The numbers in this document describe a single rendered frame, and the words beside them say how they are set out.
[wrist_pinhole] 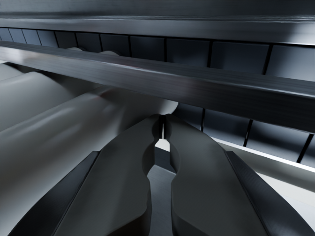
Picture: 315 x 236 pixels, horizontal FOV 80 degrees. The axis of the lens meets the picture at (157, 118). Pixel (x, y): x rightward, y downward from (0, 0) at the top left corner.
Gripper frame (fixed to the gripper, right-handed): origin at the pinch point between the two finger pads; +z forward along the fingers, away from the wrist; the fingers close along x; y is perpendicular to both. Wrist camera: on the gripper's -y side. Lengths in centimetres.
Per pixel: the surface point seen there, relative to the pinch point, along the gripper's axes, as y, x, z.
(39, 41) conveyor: -2.3, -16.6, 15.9
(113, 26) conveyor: -4.4, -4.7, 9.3
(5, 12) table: -5.5, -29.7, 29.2
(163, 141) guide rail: 3.8, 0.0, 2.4
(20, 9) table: -6.0, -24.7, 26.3
